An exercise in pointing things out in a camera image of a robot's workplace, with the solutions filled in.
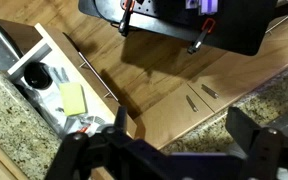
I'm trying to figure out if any small metal cabinet handle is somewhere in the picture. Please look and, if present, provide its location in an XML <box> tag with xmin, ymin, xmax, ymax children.
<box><xmin>201</xmin><ymin>83</ymin><xmax>219</xmax><ymax>99</ymax></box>
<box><xmin>185</xmin><ymin>95</ymin><xmax>199</xmax><ymax>113</ymax></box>

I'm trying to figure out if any black clamp orange grip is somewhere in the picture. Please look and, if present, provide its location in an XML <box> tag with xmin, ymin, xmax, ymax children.
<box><xmin>118</xmin><ymin>0</ymin><xmax>137</xmax><ymax>37</ymax></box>
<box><xmin>187</xmin><ymin>18</ymin><xmax>217</xmax><ymax>55</ymax></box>

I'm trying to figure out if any yellow sponge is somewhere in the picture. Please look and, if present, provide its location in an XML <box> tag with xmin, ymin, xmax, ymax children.
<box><xmin>58</xmin><ymin>82</ymin><xmax>88</xmax><ymax>117</ymax></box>

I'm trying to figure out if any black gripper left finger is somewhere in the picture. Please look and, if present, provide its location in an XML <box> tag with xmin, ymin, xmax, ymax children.
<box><xmin>113</xmin><ymin>105</ymin><xmax>129</xmax><ymax>133</ymax></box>

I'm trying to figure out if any black robot cart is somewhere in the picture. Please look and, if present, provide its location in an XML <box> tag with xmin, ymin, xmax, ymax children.
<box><xmin>78</xmin><ymin>0</ymin><xmax>278</xmax><ymax>57</ymax></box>

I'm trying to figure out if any stainless steel appliance front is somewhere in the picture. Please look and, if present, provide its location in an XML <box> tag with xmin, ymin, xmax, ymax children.
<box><xmin>0</xmin><ymin>16</ymin><xmax>24</xmax><ymax>71</ymax></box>

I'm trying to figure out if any black round lid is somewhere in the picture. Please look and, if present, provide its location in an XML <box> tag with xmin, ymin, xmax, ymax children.
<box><xmin>23</xmin><ymin>61</ymin><xmax>53</xmax><ymax>90</ymax></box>

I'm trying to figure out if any wooden cabinet door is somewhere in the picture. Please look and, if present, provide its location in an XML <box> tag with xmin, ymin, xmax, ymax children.
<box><xmin>187</xmin><ymin>49</ymin><xmax>288</xmax><ymax>113</ymax></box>
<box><xmin>133</xmin><ymin>83</ymin><xmax>215</xmax><ymax>149</ymax></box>

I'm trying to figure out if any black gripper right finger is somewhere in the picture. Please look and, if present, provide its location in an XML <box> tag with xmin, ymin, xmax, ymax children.
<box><xmin>224</xmin><ymin>106</ymin><xmax>262</xmax><ymax>155</ymax></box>

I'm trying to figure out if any wooden drawer white inside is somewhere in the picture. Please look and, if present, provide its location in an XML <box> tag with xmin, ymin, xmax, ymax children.
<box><xmin>6</xmin><ymin>22</ymin><xmax>138</xmax><ymax>139</ymax></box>

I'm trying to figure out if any metal drawer handle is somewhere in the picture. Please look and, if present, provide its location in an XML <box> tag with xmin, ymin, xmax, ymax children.
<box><xmin>78</xmin><ymin>51</ymin><xmax>119</xmax><ymax>102</ymax></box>
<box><xmin>265</xmin><ymin>6</ymin><xmax>288</xmax><ymax>34</ymax></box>

